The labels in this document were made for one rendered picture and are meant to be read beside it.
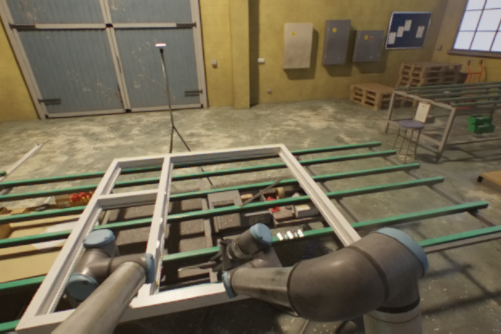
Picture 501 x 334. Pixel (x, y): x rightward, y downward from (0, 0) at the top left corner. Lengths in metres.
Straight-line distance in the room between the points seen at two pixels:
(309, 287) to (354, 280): 0.08
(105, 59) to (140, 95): 1.07
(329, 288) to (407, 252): 0.17
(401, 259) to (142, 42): 7.10
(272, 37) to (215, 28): 1.48
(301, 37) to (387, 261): 7.36
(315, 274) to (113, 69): 7.21
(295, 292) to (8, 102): 8.30
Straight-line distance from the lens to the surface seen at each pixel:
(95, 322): 0.61
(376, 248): 0.57
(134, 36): 7.35
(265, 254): 1.07
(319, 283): 0.53
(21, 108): 8.49
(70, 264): 1.64
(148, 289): 1.29
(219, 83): 7.49
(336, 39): 8.17
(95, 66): 7.58
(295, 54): 7.72
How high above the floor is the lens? 1.90
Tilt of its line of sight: 27 degrees down
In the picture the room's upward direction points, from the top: 1 degrees counter-clockwise
